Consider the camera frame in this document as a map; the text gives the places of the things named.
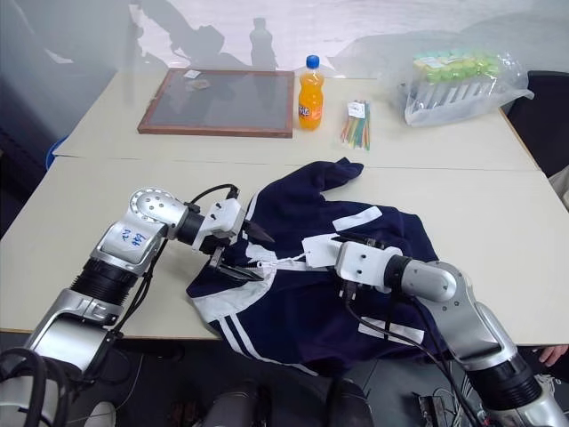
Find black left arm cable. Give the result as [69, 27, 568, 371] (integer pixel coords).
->
[185, 183, 242, 212]

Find dark rounded shape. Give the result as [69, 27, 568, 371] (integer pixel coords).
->
[326, 376, 373, 427]
[200, 377, 273, 427]

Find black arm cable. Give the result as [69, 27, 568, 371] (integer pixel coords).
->
[339, 279, 490, 427]
[185, 183, 242, 212]

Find plastic bag of bottles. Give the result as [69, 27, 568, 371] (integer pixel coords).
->
[394, 47, 535, 129]

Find blue round object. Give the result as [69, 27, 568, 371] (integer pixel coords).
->
[44, 136, 68, 171]

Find white paper jacket tag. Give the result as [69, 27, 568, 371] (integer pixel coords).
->
[300, 234, 341, 270]

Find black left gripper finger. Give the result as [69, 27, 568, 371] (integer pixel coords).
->
[244, 221, 276, 244]
[212, 262, 266, 283]

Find pack of coloured sticks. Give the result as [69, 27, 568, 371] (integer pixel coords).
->
[339, 99, 373, 153]

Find tangled floor cables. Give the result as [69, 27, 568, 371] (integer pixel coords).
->
[411, 386, 472, 427]

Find orange soda bottle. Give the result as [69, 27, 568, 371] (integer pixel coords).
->
[296, 54, 327, 132]

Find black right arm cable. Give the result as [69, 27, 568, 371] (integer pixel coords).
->
[339, 279, 490, 427]

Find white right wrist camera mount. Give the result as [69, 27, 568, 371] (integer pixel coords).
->
[333, 240, 404, 294]

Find navy blue white-striped jacket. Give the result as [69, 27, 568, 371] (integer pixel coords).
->
[185, 156, 446, 377]

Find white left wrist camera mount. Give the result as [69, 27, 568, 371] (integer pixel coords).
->
[194, 199, 246, 251]

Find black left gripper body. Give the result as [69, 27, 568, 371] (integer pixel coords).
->
[199, 218, 252, 270]

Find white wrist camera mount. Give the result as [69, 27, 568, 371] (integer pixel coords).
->
[333, 240, 404, 294]
[194, 199, 246, 251]

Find wood-framed black chalkboard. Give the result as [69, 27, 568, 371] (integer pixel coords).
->
[136, 68, 296, 140]

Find person bare hand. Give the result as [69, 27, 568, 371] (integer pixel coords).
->
[534, 343, 569, 367]

